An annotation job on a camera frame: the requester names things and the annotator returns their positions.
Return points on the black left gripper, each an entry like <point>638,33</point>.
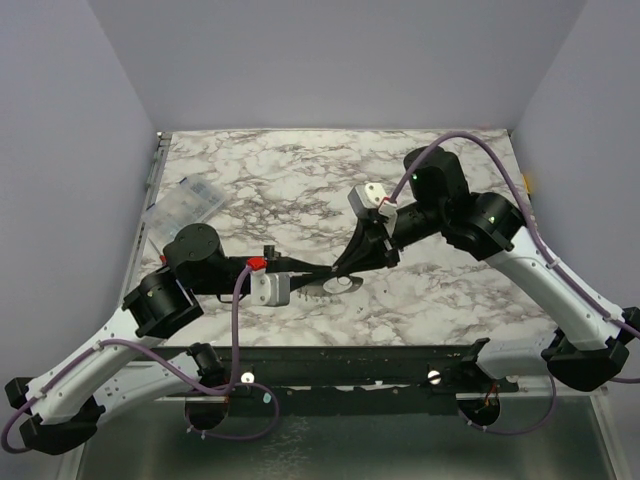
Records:
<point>301,269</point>

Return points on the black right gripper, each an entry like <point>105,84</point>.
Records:
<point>381,236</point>

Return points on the silver metal keyring holder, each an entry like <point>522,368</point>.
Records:
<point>332,286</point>

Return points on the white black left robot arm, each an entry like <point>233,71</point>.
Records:
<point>117,367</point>

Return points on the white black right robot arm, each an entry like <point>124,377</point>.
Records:
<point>589,344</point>

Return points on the clear plastic screw organizer box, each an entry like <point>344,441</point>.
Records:
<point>193,200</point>

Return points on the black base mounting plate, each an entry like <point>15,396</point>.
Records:
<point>373,380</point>

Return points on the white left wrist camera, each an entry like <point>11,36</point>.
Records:
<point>269,289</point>

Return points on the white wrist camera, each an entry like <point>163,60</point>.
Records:
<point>269,289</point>
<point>370,199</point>

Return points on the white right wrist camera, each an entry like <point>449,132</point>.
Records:
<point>370,199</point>

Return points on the blue red handled screwdriver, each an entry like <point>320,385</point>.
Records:
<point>157,252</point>

